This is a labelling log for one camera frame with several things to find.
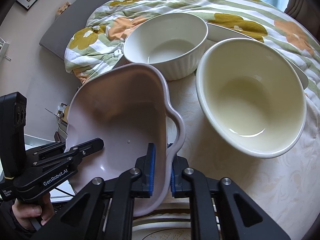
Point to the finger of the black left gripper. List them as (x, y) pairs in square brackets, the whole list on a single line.
[(85, 146)]

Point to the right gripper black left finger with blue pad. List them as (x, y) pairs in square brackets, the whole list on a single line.
[(103, 209)]

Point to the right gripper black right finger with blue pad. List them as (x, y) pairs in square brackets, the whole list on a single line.
[(220, 209)]

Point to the pink baking dish with handles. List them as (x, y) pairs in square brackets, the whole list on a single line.
[(127, 108)]

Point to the cream round bowl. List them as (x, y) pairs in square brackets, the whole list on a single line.
[(252, 97)]

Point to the person's left hand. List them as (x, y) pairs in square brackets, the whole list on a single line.
[(25, 212)]

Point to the cream floral tablecloth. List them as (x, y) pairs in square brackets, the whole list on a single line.
[(286, 187)]

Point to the grey headboard cushion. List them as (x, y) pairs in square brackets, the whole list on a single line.
[(73, 19)]

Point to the floral striped blanket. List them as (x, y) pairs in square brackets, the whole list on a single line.
[(96, 47)]

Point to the white ribbed bowl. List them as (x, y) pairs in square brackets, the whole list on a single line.
[(173, 43)]

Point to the white flat plate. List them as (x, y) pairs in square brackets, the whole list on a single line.
[(218, 33)]

